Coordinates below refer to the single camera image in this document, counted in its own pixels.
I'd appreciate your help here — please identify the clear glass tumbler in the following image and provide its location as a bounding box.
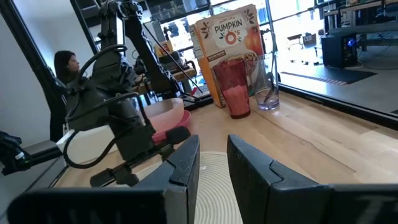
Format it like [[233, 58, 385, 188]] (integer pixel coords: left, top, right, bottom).
[[245, 57, 280, 111]]

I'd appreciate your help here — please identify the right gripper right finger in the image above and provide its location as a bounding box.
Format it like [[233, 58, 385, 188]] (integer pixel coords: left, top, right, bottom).
[[226, 134, 398, 224]]

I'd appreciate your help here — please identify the black gantry post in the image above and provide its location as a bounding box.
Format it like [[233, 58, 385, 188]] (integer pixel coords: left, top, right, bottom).
[[0, 0, 68, 142], [70, 0, 100, 54]]

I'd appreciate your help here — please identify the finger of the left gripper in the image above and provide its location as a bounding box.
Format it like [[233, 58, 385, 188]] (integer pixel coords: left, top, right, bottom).
[[89, 166, 140, 188], [164, 126, 191, 145]]

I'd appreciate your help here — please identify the black computer tower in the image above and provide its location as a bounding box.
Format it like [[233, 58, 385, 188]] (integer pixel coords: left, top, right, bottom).
[[320, 33, 358, 68]]

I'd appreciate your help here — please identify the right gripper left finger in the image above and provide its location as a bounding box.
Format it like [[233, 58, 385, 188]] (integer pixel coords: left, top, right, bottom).
[[7, 134, 200, 224]]

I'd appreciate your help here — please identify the white plastic bin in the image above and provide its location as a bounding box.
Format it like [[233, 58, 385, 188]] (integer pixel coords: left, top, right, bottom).
[[55, 124, 121, 167]]

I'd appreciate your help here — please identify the peach plastic bowl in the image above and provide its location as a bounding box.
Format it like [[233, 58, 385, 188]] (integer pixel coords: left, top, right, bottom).
[[141, 98, 185, 133]]

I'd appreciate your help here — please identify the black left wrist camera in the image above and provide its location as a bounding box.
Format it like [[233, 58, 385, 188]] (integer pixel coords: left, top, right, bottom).
[[64, 77, 110, 132]]

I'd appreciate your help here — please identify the black clamp device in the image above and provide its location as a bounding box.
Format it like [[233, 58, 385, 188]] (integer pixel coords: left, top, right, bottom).
[[0, 130, 63, 177]]

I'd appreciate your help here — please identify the black table frame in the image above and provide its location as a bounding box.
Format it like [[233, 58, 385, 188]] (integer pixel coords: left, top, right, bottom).
[[278, 83, 398, 130]]

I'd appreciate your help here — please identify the person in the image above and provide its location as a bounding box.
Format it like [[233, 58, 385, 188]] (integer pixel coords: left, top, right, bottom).
[[53, 50, 82, 85]]

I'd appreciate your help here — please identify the orange pumpkin cereal box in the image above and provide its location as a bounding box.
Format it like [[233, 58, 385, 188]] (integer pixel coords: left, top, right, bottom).
[[188, 3, 265, 109]]

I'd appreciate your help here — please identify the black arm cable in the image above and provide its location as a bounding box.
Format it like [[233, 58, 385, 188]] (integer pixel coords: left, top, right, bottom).
[[62, 130, 125, 169]]

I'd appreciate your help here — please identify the red faceted plastic tumbler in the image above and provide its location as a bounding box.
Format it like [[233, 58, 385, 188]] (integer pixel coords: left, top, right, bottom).
[[212, 57, 252, 120]]

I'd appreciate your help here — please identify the white round plate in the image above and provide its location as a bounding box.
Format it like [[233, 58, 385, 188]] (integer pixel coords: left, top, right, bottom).
[[136, 151, 245, 224]]

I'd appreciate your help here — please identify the black striped floor mat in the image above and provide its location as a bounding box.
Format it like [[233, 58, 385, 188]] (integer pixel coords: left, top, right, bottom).
[[280, 67, 377, 86]]

